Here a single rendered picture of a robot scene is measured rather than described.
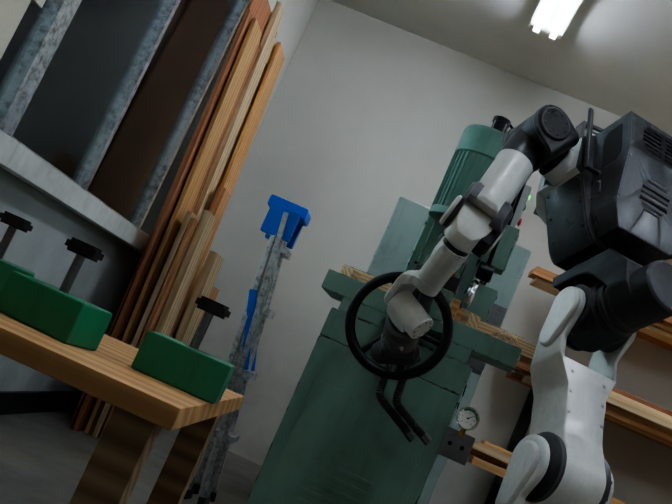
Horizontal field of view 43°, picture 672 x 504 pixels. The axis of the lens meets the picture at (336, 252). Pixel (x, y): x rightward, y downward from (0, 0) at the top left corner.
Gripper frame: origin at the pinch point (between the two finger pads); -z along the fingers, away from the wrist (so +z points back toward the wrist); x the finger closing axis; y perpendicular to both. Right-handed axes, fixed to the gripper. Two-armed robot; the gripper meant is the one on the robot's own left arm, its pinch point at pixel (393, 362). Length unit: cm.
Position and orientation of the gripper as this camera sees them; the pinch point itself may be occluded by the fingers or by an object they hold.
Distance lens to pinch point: 218.8
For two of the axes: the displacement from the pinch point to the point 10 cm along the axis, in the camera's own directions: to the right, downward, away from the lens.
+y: 0.3, -7.7, 6.3
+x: 10.0, 0.8, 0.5
